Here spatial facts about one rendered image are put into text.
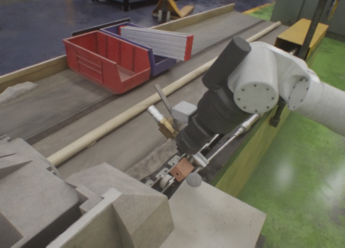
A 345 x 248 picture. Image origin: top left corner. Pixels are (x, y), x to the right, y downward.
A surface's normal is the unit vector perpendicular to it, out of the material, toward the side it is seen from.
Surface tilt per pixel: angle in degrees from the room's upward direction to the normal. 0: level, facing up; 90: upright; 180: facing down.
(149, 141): 0
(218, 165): 0
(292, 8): 90
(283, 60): 100
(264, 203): 0
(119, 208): 54
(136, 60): 88
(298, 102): 76
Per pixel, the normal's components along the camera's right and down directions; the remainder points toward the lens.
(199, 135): -0.58, 0.43
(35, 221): -0.04, -0.86
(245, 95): -0.25, 0.69
